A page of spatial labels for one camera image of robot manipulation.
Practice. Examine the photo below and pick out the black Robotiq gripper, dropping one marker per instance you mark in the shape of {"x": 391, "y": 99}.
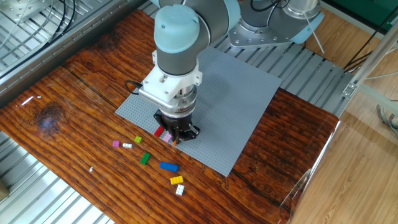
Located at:
{"x": 177, "y": 123}

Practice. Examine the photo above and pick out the thin orange Lego brick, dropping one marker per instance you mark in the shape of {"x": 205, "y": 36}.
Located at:
{"x": 174, "y": 143}

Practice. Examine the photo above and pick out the pink Lego brick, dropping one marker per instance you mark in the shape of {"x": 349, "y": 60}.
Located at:
{"x": 167, "y": 138}

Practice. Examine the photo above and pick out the long blue Lego brick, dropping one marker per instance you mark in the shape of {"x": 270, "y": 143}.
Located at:
{"x": 168, "y": 167}

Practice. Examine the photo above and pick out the silver robot mounting plate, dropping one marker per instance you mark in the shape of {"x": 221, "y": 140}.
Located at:
{"x": 248, "y": 39}

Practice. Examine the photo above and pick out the yellow Lego brick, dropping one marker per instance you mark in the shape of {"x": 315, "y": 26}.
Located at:
{"x": 176, "y": 180}

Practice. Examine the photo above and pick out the silver perforated mount plate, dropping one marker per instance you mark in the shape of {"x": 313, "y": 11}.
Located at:
{"x": 18, "y": 7}

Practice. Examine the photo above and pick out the wide white Lego brick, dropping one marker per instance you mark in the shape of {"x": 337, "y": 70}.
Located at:
{"x": 179, "y": 189}

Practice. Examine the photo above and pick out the small lime Lego brick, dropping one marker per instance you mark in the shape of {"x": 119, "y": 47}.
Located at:
{"x": 138, "y": 139}

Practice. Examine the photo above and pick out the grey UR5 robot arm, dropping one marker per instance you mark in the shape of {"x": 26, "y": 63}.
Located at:
{"x": 183, "y": 40}

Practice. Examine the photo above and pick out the aluminium frame post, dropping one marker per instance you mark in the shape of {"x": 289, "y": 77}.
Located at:
{"x": 373, "y": 57}

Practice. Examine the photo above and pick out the dark green Lego brick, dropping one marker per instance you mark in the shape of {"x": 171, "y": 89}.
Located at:
{"x": 145, "y": 158}

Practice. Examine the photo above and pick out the small white Lego brick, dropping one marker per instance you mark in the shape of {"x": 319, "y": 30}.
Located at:
{"x": 127, "y": 145}

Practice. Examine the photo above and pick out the red Lego brick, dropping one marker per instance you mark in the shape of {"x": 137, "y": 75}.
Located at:
{"x": 158, "y": 132}

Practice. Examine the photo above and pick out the grey Lego baseplate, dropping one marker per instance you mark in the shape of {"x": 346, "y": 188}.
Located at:
{"x": 233, "y": 93}

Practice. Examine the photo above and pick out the aluminium table edge rail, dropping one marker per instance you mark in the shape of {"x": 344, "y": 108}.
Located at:
{"x": 46, "y": 53}

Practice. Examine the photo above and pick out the small magenta Lego brick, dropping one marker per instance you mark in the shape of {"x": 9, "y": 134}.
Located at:
{"x": 115, "y": 143}

